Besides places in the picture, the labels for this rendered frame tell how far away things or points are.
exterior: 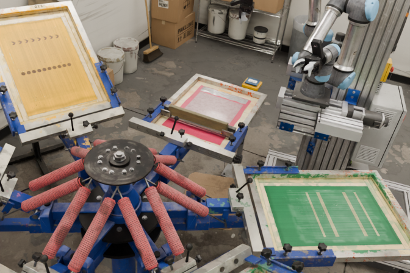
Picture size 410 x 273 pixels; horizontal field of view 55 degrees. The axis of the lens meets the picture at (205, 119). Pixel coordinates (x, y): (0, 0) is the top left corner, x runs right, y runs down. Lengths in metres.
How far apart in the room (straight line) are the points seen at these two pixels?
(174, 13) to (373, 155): 3.56
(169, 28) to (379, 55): 3.67
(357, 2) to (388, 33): 0.38
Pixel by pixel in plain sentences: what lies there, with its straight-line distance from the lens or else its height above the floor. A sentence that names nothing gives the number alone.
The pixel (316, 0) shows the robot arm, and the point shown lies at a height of 1.66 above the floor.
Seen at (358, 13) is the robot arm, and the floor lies 1.82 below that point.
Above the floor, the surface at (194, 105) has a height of 0.96.
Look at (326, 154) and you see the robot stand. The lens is 2.97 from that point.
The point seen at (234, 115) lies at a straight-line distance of 2.73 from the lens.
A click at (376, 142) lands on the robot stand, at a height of 0.95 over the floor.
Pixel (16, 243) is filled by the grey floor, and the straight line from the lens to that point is 3.26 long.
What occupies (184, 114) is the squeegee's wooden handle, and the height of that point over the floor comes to 1.03.
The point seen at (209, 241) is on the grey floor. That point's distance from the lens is 3.15.
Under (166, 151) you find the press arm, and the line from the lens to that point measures 2.22.
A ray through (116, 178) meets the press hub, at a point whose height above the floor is 1.31.
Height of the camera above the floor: 2.46
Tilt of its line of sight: 35 degrees down
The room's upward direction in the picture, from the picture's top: 6 degrees clockwise
